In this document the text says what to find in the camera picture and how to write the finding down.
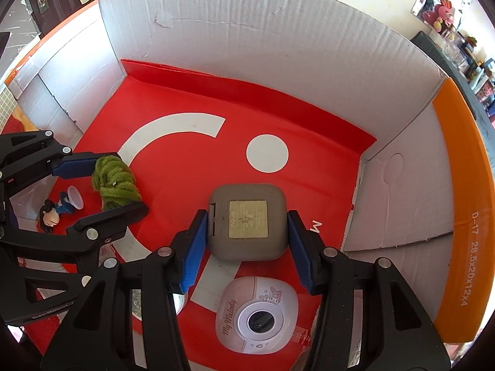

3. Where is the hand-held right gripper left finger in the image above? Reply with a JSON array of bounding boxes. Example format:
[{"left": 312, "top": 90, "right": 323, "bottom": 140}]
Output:
[{"left": 41, "top": 209, "right": 209, "bottom": 371}]

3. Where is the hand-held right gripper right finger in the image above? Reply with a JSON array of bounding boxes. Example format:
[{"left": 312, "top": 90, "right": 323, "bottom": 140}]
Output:
[{"left": 287, "top": 209, "right": 453, "bottom": 371}]

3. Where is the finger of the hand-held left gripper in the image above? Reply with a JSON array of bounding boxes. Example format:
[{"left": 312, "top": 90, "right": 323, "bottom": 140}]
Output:
[
  {"left": 0, "top": 130, "right": 97, "bottom": 202},
  {"left": 0, "top": 202, "right": 149, "bottom": 267}
]

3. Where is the green knitted plush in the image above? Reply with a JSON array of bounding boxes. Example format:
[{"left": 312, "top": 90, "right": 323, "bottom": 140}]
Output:
[{"left": 92, "top": 155, "right": 142, "bottom": 213}]

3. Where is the black haired doll figurine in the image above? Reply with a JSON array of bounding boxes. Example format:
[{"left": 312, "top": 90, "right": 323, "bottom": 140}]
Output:
[{"left": 39, "top": 185, "right": 86, "bottom": 234}]

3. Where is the grey square case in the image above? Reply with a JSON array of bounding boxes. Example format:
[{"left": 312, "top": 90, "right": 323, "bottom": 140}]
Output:
[{"left": 208, "top": 183, "right": 289, "bottom": 261}]

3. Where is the white round jar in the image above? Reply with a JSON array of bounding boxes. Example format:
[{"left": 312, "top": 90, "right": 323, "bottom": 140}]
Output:
[{"left": 129, "top": 288, "right": 190, "bottom": 321}]

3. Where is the pink white round device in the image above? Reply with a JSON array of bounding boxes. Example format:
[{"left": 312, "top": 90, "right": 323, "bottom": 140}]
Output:
[{"left": 214, "top": 276, "right": 299, "bottom": 354}]

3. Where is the orange cardboard box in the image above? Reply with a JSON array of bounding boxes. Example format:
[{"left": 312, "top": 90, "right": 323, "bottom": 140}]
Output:
[{"left": 0, "top": 0, "right": 482, "bottom": 371}]

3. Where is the green grid cutting mat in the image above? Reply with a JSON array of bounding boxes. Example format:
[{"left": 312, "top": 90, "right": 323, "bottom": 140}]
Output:
[{"left": 0, "top": 85, "right": 20, "bottom": 132}]

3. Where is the red printed sheet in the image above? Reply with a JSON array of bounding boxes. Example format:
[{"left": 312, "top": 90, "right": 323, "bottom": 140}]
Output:
[{"left": 23, "top": 59, "right": 377, "bottom": 371}]

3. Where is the side table with dark cloth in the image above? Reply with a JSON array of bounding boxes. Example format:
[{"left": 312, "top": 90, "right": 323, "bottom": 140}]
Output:
[{"left": 410, "top": 31, "right": 495, "bottom": 124}]

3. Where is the row of bottles and cups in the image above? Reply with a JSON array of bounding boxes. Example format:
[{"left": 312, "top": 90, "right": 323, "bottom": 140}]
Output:
[{"left": 437, "top": 27, "right": 495, "bottom": 105}]

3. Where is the pink rabbit plush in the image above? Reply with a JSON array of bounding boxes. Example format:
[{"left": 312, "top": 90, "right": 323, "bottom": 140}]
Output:
[{"left": 423, "top": 0, "right": 457, "bottom": 32}]

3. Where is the wall mirror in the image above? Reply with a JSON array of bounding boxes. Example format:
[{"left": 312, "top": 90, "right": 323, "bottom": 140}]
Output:
[{"left": 411, "top": 0, "right": 465, "bottom": 28}]

